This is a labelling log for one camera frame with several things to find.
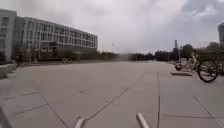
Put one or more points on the robot's own part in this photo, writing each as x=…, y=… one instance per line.
x=79, y=122
x=142, y=120

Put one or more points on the large grey office building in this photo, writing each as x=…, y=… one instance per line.
x=46, y=38

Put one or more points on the row of trees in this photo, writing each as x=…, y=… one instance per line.
x=150, y=55

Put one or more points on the grey concrete slab pavement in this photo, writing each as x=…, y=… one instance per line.
x=110, y=86

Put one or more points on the concrete planter block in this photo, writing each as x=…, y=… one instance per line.
x=7, y=69

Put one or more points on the row of parked bicycles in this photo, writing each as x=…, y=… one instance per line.
x=186, y=64

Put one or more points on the tall tower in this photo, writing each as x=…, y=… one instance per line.
x=176, y=45

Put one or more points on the vehicle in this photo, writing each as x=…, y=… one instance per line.
x=66, y=60

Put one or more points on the bicycle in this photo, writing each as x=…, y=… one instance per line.
x=209, y=68

